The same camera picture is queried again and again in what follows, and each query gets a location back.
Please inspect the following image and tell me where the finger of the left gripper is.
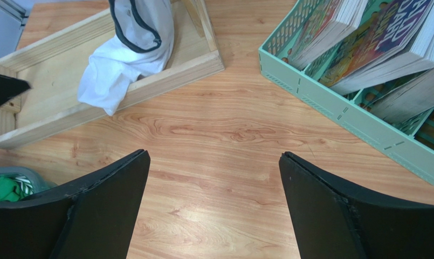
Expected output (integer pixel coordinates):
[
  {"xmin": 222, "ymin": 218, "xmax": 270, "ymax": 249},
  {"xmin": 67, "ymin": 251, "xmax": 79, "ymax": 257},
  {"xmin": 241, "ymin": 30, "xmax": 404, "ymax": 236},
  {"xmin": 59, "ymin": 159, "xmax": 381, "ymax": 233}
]
[{"xmin": 0, "ymin": 74, "xmax": 31, "ymax": 113}]

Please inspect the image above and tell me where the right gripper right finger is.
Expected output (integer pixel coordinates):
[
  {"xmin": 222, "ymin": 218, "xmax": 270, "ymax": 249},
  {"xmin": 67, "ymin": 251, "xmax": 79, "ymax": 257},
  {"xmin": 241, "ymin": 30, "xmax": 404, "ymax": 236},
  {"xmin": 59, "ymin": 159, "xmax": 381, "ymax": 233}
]
[{"xmin": 279, "ymin": 152, "xmax": 434, "ymax": 258}]

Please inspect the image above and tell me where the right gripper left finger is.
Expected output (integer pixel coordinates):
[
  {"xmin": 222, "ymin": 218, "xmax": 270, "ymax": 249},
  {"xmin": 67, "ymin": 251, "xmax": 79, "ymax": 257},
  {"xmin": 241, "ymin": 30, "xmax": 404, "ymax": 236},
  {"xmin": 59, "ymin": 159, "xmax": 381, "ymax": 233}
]
[{"xmin": 0, "ymin": 149, "xmax": 150, "ymax": 258}]

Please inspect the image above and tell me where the white tank top navy trim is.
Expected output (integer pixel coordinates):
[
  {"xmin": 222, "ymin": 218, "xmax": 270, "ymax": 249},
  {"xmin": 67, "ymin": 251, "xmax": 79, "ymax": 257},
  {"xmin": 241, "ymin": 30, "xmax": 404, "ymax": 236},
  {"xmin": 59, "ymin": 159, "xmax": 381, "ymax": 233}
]
[{"xmin": 77, "ymin": 1, "xmax": 175, "ymax": 116}]

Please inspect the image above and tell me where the wooden clothes rack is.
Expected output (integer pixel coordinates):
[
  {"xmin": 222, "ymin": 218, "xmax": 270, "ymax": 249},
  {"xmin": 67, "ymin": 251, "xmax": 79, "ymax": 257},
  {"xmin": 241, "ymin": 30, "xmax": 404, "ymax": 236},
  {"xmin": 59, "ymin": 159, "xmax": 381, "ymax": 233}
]
[{"xmin": 0, "ymin": 1, "xmax": 224, "ymax": 149}]

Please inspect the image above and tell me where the clear plastic laundry basket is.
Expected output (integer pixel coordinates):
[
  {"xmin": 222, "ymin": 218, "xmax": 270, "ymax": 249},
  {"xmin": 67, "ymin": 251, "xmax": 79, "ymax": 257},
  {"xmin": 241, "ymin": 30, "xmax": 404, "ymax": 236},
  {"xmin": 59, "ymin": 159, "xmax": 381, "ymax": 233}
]
[{"xmin": 0, "ymin": 166, "xmax": 57, "ymax": 193}]

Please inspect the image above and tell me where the red green striped garment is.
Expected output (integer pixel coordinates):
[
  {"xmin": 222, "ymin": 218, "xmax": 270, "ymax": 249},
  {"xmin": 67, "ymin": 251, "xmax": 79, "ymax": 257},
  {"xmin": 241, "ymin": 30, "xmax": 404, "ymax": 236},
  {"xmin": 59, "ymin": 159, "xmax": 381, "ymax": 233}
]
[{"xmin": 0, "ymin": 176, "xmax": 36, "ymax": 196}]

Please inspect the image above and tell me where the green file organizer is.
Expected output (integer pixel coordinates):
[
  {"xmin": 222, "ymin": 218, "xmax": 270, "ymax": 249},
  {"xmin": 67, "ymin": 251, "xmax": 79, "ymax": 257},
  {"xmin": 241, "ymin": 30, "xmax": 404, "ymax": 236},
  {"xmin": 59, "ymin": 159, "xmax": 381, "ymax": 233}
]
[{"xmin": 259, "ymin": 1, "xmax": 434, "ymax": 185}]

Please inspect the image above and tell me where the book with colourful cover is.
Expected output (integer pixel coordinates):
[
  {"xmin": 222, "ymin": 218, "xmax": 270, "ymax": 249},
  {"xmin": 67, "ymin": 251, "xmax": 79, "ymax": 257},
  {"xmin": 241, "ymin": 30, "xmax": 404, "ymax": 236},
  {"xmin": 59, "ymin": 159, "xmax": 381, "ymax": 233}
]
[{"xmin": 287, "ymin": 1, "xmax": 368, "ymax": 70}]

